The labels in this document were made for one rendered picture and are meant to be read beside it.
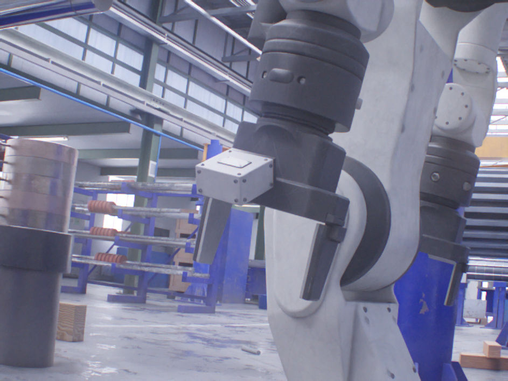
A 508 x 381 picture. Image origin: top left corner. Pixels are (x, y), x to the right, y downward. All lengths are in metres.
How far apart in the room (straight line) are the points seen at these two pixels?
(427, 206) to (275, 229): 0.31
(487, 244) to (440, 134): 3.59
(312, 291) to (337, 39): 0.20
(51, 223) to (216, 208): 2.71
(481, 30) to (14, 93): 11.21
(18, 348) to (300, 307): 2.67
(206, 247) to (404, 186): 0.26
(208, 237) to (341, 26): 0.21
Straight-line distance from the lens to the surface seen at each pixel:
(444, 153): 0.93
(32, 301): 3.25
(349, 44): 0.54
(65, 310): 4.47
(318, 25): 0.54
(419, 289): 2.48
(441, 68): 0.81
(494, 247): 4.52
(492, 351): 5.32
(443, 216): 0.93
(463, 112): 0.92
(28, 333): 3.26
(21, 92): 11.80
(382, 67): 0.73
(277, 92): 0.52
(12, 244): 3.21
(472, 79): 1.02
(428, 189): 0.92
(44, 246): 3.21
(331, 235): 0.52
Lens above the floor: 0.54
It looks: 8 degrees up
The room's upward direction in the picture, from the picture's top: 6 degrees clockwise
